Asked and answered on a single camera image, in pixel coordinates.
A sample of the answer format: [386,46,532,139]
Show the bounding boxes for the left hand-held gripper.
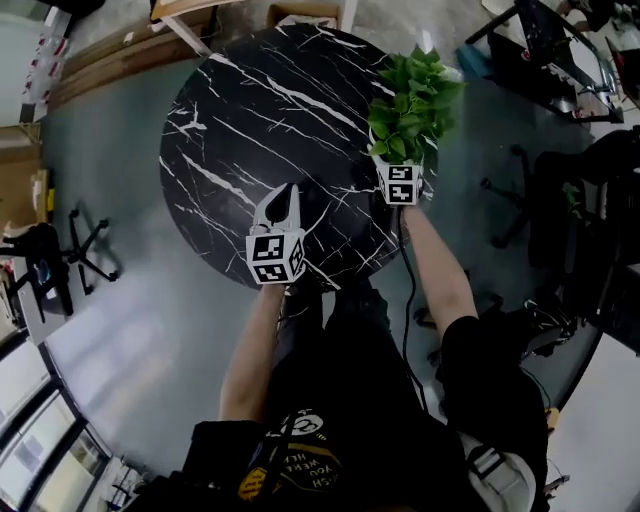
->
[244,183,307,287]

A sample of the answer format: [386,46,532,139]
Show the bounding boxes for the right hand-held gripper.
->
[372,155,427,207]

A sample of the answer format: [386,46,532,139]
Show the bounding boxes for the green potted plant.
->
[366,45,467,167]

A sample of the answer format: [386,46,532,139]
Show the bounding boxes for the grey shoulder bag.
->
[456,430,537,512]

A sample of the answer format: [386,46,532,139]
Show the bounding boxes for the person's right forearm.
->
[399,203,480,337]

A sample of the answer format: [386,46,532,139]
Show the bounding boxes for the person's left forearm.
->
[218,282,301,426]

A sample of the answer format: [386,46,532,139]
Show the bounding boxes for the person's black trousers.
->
[276,276,397,391]

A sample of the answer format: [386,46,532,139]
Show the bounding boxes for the teal box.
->
[456,44,497,82]

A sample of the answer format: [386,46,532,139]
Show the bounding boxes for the open cardboard box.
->
[268,3,343,29]

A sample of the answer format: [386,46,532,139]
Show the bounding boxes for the black metal desk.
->
[464,0,627,127]

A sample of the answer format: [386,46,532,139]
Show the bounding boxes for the wooden floor planks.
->
[47,27,204,112]

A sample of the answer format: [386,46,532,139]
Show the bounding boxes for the black mesh office chair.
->
[0,204,125,324]

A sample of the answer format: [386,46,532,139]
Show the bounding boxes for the person's black printed t-shirt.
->
[182,313,550,512]

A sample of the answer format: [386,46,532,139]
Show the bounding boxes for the brown cardboard sheet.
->
[0,122,52,236]

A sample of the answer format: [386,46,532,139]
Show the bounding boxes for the row of water jugs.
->
[19,19,72,107]

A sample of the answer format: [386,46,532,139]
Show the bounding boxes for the glass window front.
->
[0,344,114,512]

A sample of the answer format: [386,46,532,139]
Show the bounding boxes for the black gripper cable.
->
[397,206,429,419]

